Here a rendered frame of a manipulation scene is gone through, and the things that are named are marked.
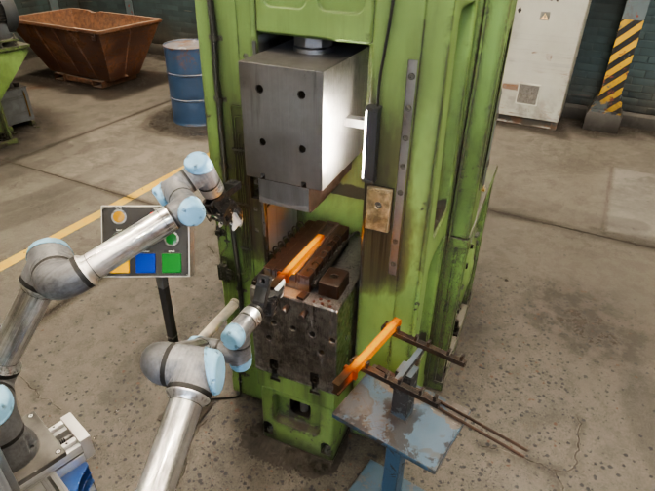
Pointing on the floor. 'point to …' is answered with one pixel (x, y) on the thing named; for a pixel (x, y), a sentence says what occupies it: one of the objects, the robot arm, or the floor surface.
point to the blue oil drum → (185, 82)
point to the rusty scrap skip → (90, 44)
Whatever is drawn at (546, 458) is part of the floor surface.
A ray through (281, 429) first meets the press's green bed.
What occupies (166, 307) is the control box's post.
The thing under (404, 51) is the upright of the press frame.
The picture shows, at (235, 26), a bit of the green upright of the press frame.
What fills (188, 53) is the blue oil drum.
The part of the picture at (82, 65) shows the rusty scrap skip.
